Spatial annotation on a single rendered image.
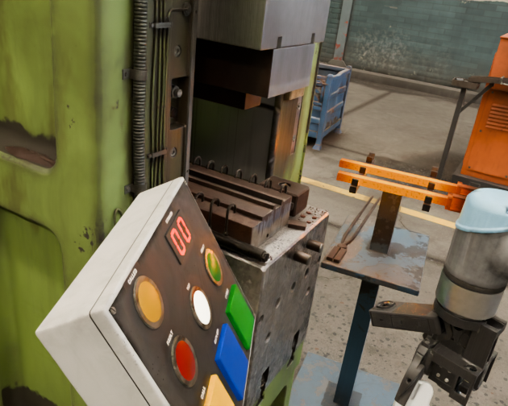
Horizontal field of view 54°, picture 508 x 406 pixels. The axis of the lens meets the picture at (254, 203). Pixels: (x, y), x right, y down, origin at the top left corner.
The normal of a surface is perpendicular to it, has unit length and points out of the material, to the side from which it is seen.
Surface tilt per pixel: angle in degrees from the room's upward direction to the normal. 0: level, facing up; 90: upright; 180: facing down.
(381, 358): 0
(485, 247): 88
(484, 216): 87
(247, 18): 90
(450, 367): 90
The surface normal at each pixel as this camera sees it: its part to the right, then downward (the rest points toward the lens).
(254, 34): -0.50, 0.32
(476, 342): -0.70, 0.22
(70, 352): -0.09, 0.41
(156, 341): 0.91, -0.33
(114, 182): 0.86, 0.30
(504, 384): 0.11, -0.90
